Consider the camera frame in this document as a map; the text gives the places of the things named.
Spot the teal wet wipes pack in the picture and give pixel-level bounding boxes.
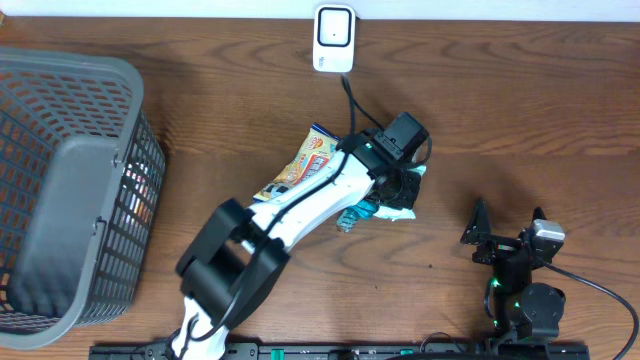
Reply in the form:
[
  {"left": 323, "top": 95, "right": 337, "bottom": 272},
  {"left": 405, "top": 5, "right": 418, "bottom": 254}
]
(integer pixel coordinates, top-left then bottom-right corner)
[{"left": 373, "top": 165, "right": 427, "bottom": 221}]

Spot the yellow snack bag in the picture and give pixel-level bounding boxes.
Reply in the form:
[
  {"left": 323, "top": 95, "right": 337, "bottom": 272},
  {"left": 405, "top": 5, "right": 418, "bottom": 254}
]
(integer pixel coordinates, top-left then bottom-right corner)
[{"left": 253, "top": 123, "right": 340, "bottom": 202}]

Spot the teal mouthwash bottle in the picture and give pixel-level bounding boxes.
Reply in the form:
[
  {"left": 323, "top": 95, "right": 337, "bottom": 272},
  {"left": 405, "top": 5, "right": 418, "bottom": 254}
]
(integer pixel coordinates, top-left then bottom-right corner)
[{"left": 336, "top": 199, "right": 380, "bottom": 233}]

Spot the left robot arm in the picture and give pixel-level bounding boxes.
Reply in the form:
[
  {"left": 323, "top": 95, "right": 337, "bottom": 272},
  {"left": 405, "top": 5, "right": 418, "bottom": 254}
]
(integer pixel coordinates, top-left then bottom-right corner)
[{"left": 168, "top": 112, "right": 432, "bottom": 359}]

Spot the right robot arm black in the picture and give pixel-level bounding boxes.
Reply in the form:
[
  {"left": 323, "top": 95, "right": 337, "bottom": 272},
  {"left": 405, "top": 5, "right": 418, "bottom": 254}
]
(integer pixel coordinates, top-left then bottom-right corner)
[{"left": 460, "top": 198, "right": 566, "bottom": 354}]

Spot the white barcode scanner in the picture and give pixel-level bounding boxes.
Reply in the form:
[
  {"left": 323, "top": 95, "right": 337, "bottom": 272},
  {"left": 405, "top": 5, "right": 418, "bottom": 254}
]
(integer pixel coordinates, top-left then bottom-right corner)
[{"left": 312, "top": 4, "right": 357, "bottom": 73}]

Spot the grey plastic shopping basket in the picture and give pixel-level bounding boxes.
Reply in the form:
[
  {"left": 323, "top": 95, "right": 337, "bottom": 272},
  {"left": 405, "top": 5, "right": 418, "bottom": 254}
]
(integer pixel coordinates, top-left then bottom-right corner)
[{"left": 1, "top": 47, "right": 166, "bottom": 350}]

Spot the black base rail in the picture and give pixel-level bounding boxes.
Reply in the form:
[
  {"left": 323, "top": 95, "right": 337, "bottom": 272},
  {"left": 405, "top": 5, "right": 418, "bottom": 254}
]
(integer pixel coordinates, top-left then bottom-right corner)
[{"left": 88, "top": 342, "right": 590, "bottom": 360}]

